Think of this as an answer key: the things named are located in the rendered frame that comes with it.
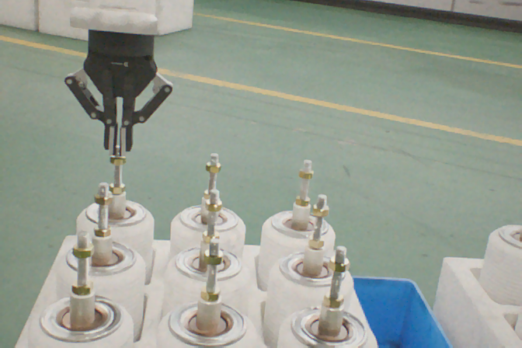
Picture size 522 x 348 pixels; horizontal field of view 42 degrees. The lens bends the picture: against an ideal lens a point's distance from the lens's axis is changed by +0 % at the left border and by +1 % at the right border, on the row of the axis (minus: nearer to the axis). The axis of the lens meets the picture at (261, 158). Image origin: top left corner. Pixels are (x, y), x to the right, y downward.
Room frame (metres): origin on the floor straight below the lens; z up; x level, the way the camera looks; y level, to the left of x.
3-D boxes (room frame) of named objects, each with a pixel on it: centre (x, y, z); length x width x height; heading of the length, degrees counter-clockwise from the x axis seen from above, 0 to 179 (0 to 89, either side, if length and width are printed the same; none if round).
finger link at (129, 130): (0.78, 0.16, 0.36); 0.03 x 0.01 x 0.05; 95
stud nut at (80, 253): (0.54, 0.15, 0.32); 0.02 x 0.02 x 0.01; 89
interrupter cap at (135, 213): (0.78, 0.18, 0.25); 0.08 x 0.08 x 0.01
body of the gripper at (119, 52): (0.78, 0.18, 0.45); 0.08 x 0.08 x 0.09
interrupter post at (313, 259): (0.68, -0.07, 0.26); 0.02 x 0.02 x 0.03
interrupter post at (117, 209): (0.78, 0.18, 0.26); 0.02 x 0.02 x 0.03
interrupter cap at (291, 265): (0.68, -0.07, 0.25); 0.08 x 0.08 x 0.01
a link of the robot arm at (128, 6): (0.76, 0.17, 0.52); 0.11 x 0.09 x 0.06; 5
